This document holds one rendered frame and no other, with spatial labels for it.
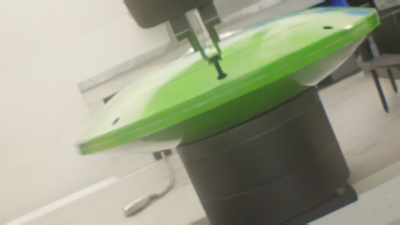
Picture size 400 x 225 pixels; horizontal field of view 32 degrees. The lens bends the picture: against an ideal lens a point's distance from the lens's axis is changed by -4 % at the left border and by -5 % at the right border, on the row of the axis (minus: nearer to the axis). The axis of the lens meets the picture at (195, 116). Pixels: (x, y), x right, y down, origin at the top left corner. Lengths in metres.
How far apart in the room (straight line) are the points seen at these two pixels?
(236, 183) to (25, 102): 1.02
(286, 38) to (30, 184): 1.13
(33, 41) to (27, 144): 0.23
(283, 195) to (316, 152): 0.05
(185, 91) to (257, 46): 0.07
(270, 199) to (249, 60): 0.14
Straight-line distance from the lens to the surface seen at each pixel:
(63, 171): 1.61
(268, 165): 0.63
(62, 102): 1.60
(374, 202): 0.66
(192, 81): 0.56
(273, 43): 0.56
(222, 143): 0.63
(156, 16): 0.48
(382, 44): 0.94
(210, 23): 0.49
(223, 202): 0.65
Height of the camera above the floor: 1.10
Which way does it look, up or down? 5 degrees down
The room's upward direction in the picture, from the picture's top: 24 degrees counter-clockwise
